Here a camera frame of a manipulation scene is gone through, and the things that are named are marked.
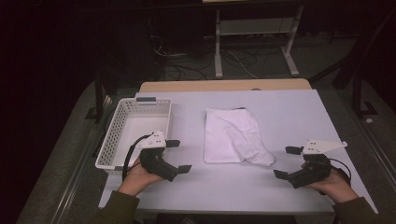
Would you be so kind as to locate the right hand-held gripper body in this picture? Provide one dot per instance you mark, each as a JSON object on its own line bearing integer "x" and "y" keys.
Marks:
{"x": 314, "y": 168}

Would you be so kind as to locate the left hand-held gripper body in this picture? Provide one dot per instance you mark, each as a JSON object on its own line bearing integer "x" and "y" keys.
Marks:
{"x": 155, "y": 161}

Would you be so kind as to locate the beige wooden table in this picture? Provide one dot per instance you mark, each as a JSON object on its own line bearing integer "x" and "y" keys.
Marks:
{"x": 224, "y": 85}

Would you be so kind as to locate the white cloth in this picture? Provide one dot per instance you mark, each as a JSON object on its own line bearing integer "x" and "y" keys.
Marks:
{"x": 230, "y": 137}

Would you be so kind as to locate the white perforated plastic basket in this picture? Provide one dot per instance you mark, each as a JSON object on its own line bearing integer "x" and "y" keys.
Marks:
{"x": 137, "y": 124}

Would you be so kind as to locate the person's right hand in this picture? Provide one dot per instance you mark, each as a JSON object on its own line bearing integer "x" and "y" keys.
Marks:
{"x": 334, "y": 186}

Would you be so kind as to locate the small white round object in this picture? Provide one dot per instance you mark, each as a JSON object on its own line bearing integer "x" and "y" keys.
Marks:
{"x": 369, "y": 120}

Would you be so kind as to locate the white metal desk frame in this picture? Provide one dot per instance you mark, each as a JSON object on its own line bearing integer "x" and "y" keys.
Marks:
{"x": 255, "y": 26}

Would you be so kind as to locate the black metal stand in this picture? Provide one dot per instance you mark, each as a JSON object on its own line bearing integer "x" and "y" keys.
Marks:
{"x": 99, "y": 96}
{"x": 358, "y": 62}

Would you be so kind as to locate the person's left hand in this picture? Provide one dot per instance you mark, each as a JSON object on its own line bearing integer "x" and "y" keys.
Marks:
{"x": 138, "y": 180}

